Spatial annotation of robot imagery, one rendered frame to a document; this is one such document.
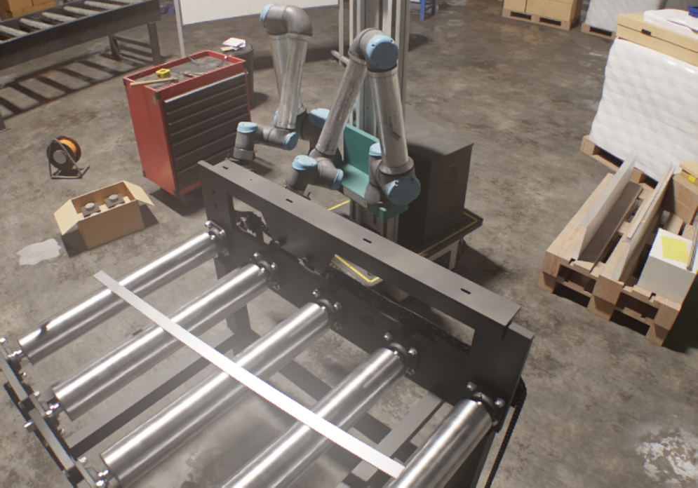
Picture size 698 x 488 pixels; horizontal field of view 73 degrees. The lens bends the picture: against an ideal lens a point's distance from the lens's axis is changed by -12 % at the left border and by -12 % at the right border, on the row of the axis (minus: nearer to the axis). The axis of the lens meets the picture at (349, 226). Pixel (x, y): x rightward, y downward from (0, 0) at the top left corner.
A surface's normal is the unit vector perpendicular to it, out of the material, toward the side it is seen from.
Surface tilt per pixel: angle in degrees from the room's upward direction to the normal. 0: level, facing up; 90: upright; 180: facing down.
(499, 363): 90
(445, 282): 0
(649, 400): 0
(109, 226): 90
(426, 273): 0
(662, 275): 90
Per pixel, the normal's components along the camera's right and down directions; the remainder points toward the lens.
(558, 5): -0.59, 0.47
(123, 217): 0.60, 0.47
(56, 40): 0.79, 0.36
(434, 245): 0.00, -0.81
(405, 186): 0.28, 0.63
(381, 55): 0.25, 0.45
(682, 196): -0.94, 0.20
